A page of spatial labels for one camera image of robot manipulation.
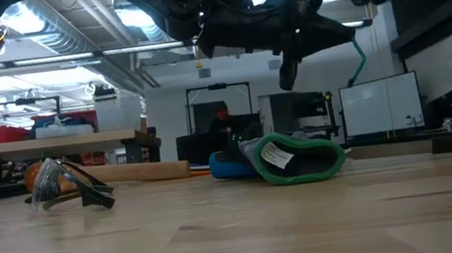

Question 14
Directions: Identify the white whiteboard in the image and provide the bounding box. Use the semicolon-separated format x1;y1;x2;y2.
337;69;427;142

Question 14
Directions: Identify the white plastic tray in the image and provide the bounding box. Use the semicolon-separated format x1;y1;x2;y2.
32;119;96;142

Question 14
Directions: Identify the blue bag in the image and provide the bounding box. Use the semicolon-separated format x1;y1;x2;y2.
34;112;90;131

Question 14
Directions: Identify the red plastic bin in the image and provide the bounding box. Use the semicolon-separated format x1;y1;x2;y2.
0;119;31;144

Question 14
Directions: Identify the clear safety glasses black frame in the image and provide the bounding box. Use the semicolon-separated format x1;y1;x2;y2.
18;148;118;223

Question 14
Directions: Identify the black gantry frame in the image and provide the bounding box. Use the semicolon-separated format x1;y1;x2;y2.
0;88;65;126
183;78;256;136

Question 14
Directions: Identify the blue handled screwdriver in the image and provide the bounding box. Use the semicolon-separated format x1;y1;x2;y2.
207;145;261;186

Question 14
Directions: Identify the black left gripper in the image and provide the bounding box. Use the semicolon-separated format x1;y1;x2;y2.
188;0;363;104

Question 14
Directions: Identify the teal cord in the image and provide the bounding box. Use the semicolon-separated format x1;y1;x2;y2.
339;34;371;90

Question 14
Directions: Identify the silver ventilation duct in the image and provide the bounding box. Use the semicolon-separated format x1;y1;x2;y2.
27;0;162;109

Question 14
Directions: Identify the black box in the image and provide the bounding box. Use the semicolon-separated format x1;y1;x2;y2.
174;128;232;170

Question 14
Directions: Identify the grey metal workbench wooden top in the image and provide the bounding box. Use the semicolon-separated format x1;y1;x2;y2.
0;117;165;186

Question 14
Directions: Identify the clear plastic bin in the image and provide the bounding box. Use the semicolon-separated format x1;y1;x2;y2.
93;89;147;135

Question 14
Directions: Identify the grey equipment cabinet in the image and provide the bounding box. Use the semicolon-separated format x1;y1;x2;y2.
257;84;341;147

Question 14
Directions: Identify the long led light bar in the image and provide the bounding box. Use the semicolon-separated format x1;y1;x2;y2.
0;5;374;83

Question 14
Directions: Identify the person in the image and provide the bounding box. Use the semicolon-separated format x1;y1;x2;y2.
204;99;250;147

